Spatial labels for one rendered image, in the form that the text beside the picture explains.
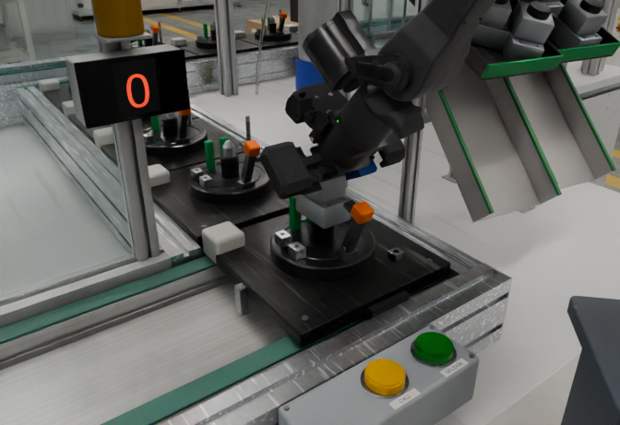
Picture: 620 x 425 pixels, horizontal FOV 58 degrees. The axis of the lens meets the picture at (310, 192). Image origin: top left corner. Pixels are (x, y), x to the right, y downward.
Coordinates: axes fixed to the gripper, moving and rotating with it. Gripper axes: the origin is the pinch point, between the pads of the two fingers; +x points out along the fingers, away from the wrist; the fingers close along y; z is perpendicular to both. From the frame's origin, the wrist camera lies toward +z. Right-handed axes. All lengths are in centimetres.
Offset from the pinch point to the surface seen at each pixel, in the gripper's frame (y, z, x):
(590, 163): -47.7, -12.5, -1.7
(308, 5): -54, 63, 45
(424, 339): 2.0, -23.2, -5.9
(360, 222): 0.9, -8.5, -4.1
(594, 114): -162, 11, 58
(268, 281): 9.6, -9.1, 6.7
